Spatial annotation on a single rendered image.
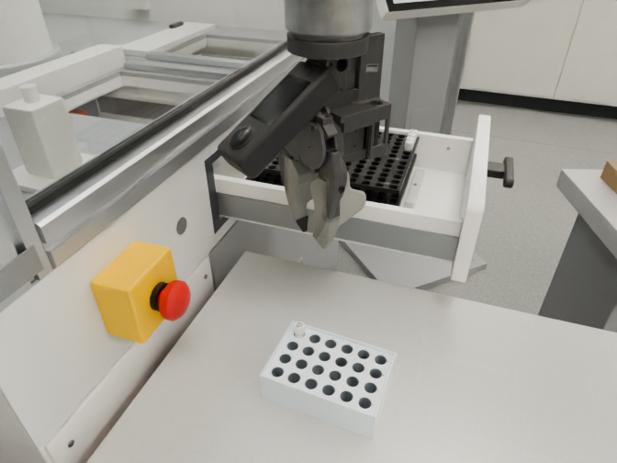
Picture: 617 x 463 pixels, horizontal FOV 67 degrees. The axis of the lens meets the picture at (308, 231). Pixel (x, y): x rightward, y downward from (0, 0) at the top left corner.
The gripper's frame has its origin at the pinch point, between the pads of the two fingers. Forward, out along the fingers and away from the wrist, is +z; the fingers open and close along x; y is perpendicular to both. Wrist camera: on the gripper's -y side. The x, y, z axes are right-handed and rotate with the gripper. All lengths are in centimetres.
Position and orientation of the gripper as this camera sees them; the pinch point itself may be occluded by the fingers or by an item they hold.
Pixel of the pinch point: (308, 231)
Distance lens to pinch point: 50.4
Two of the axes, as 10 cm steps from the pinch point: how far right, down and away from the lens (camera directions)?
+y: 8.2, -3.3, 4.7
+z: 0.0, 8.2, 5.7
